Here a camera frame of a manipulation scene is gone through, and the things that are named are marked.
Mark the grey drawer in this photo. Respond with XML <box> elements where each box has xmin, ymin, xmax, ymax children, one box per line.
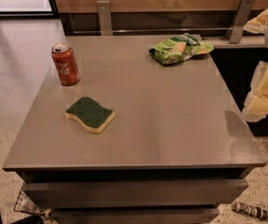
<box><xmin>23</xmin><ymin>179</ymin><xmax>247</xmax><ymax>209</ymax></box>
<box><xmin>51</xmin><ymin>208</ymin><xmax>219</xmax><ymax>224</ymax></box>

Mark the wire basket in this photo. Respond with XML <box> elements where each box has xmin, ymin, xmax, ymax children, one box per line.
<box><xmin>14</xmin><ymin>190</ymin><xmax>52</xmax><ymax>217</ymax></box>

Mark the grey lower drawer front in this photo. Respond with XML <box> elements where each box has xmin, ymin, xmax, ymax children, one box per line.
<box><xmin>51</xmin><ymin>208</ymin><xmax>219</xmax><ymax>224</ymax></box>

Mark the left metal bracket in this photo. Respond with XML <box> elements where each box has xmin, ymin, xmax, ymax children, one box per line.
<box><xmin>97</xmin><ymin>0</ymin><xmax>113</xmax><ymax>35</ymax></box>

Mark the green rice chip bag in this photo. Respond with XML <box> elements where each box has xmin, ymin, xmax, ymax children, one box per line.
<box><xmin>148</xmin><ymin>33</ymin><xmax>214</xmax><ymax>65</ymax></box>

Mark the red cola can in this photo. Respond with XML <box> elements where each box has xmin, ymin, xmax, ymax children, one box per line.
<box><xmin>51</xmin><ymin>43</ymin><xmax>80</xmax><ymax>86</ymax></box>

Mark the green and yellow sponge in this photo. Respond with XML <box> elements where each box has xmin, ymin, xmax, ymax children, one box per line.
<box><xmin>64</xmin><ymin>97</ymin><xmax>116</xmax><ymax>134</ymax></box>

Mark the grey upper drawer front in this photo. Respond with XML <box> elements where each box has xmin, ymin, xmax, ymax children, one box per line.
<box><xmin>23</xmin><ymin>179</ymin><xmax>247</xmax><ymax>209</ymax></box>

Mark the grey drawer cabinet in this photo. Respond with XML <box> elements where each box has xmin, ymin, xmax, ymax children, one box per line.
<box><xmin>4</xmin><ymin>35</ymin><xmax>265</xmax><ymax>212</ymax></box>

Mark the black white patterned tube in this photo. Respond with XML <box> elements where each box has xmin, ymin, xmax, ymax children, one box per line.
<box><xmin>232</xmin><ymin>202</ymin><xmax>268</xmax><ymax>221</ymax></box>

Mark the metal bracket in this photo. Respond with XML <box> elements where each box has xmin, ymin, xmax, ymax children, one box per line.
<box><xmin>225</xmin><ymin>0</ymin><xmax>256</xmax><ymax>44</ymax></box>
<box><xmin>97</xmin><ymin>0</ymin><xmax>113</xmax><ymax>35</ymax></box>

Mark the right metal bracket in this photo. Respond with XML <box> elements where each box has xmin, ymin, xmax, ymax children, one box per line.
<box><xmin>225</xmin><ymin>0</ymin><xmax>256</xmax><ymax>44</ymax></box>

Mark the horizontal metal rail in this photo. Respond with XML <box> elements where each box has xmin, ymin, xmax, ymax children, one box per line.
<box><xmin>73</xmin><ymin>27</ymin><xmax>231</xmax><ymax>35</ymax></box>

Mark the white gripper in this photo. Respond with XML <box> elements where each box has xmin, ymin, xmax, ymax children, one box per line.
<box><xmin>242</xmin><ymin>8</ymin><xmax>268</xmax><ymax>122</ymax></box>

